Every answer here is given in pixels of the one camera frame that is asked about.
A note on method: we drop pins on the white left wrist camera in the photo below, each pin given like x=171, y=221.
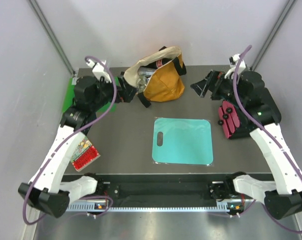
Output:
x=98, y=71

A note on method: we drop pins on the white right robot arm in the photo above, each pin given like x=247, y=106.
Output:
x=254, y=113

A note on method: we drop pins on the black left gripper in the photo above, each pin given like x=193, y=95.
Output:
x=125, y=92

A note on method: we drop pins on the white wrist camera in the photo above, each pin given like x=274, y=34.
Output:
x=98, y=71
x=237, y=66

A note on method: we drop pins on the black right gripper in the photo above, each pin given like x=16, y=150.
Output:
x=217, y=78

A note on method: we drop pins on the turquoise cutting board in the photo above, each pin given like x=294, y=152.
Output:
x=182, y=141

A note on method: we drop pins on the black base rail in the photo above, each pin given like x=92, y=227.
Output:
x=163, y=190

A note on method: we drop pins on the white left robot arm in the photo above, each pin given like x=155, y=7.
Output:
x=45, y=191

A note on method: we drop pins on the red snack box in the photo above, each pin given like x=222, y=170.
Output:
x=84, y=154

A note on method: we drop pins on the orange canvas bag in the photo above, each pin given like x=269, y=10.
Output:
x=166, y=83

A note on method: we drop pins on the green board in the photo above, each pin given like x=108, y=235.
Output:
x=68, y=99

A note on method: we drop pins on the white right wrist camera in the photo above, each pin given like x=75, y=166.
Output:
x=237, y=66

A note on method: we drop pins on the glass cola bottle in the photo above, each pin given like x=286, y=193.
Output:
x=159, y=63

